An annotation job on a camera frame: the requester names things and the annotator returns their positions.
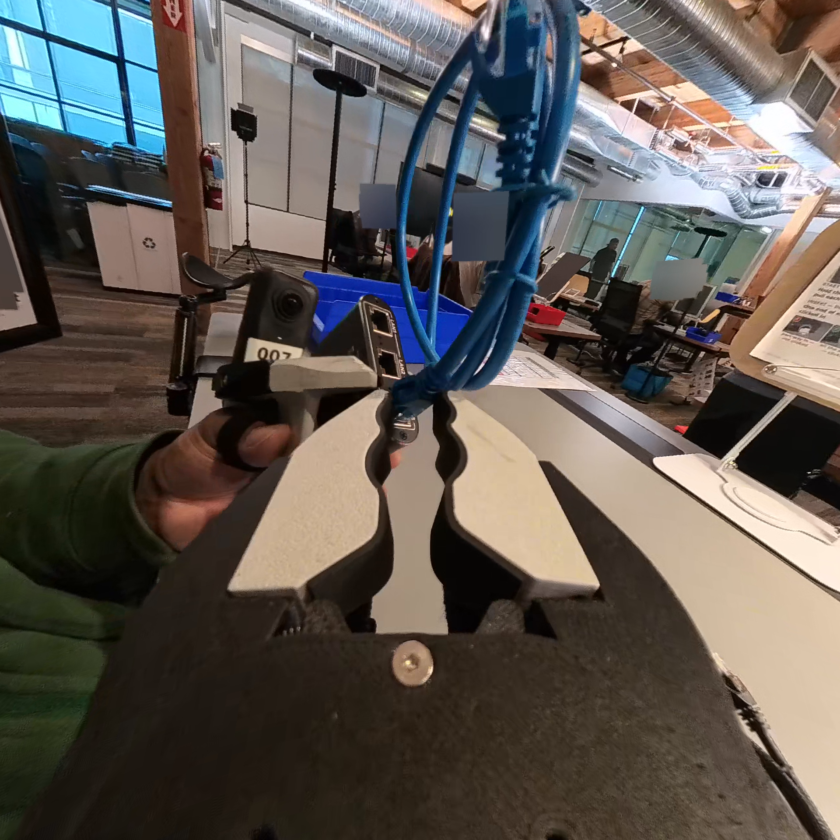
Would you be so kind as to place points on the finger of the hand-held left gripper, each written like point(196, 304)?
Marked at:
point(321, 375)

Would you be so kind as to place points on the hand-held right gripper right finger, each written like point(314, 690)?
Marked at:
point(512, 525)

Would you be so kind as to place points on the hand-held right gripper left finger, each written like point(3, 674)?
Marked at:
point(315, 518)

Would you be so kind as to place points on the black network adapter box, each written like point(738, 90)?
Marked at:
point(351, 341)

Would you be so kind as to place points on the blue plastic bin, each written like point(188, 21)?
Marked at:
point(459, 321)

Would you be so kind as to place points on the person's left forearm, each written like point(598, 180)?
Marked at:
point(65, 525)

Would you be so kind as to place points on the person's left hand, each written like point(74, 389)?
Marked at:
point(190, 485)

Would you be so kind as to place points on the red fire extinguisher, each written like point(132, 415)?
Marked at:
point(211, 177)

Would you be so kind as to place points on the printed paper sheet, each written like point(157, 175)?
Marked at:
point(544, 377)

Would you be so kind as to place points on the white recycling cabinet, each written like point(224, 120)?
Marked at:
point(131, 249)

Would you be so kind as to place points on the light panel on tripod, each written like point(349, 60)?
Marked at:
point(244, 124)

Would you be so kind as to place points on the black computer monitor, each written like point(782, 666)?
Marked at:
point(433, 197)

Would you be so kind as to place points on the teal floor crate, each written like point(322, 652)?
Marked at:
point(646, 384)

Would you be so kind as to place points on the red plastic bin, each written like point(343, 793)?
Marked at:
point(544, 315)

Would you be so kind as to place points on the instruction board on white stand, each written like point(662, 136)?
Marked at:
point(722, 479)

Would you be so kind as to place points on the black floor lamp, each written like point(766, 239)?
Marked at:
point(340, 82)

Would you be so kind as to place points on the black office chair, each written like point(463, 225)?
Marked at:
point(617, 308)

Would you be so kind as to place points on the grey board on stand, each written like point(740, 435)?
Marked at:
point(564, 275)

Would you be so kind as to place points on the wooden post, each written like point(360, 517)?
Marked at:
point(180, 131)

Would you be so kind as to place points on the silver ventilation duct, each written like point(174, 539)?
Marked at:
point(709, 39)
point(367, 26)

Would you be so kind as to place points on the red white post sign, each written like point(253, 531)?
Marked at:
point(174, 13)

